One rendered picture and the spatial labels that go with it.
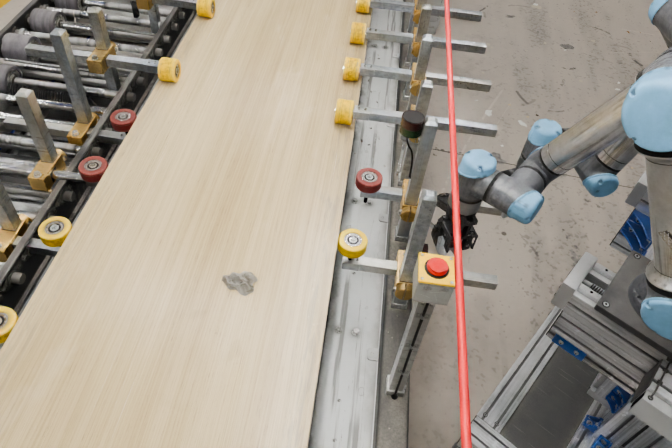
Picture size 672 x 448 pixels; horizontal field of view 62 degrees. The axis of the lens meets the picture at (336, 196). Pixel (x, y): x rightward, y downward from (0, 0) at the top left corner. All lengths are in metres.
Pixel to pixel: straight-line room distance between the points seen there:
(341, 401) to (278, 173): 0.66
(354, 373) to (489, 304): 1.13
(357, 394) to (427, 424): 0.72
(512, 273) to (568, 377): 0.65
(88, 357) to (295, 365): 0.45
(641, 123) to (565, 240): 2.04
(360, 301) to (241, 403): 0.60
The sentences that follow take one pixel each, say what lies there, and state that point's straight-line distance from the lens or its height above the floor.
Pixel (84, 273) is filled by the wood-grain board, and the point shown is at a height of 0.90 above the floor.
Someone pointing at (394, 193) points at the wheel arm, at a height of 0.86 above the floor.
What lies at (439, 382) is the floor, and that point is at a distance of 2.36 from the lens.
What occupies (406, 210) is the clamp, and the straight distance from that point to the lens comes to 1.65.
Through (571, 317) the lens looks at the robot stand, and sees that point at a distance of 1.54.
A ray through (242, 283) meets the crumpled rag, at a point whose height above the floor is 0.92.
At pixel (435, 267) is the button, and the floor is 1.23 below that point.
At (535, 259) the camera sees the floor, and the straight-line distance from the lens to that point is 2.85.
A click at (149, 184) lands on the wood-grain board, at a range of 1.67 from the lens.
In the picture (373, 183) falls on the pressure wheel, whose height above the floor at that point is 0.91.
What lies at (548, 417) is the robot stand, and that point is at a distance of 2.19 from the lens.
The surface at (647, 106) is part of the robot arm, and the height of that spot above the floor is 1.58.
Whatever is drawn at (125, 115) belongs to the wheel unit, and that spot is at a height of 0.91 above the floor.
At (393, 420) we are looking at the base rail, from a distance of 1.49.
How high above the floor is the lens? 2.07
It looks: 46 degrees down
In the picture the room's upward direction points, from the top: 6 degrees clockwise
